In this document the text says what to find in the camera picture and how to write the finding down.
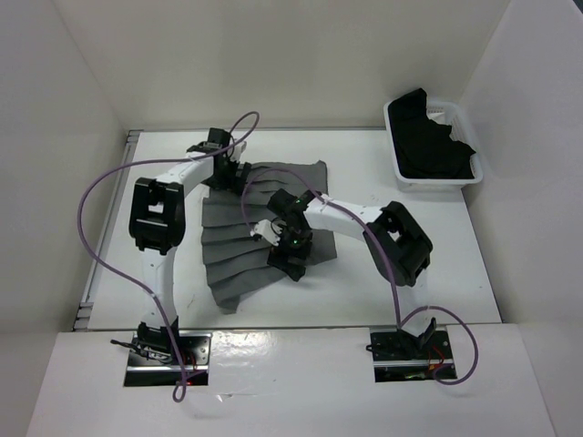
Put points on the grey pleated skirt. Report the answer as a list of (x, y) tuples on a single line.
[(235, 263)]

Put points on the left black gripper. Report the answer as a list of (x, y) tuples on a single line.
[(233, 184)]

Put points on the white plastic basket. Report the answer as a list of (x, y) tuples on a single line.
[(448, 114)]

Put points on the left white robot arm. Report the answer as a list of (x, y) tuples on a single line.
[(157, 223)]

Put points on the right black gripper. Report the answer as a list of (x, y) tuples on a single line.
[(279, 257)]

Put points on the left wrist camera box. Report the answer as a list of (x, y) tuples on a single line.
[(235, 151)]

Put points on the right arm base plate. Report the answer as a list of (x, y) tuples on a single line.
[(398, 356)]

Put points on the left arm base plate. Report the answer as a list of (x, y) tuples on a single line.
[(149, 367)]

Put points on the black skirt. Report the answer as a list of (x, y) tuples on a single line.
[(424, 148)]

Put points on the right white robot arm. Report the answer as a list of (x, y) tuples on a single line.
[(399, 247)]

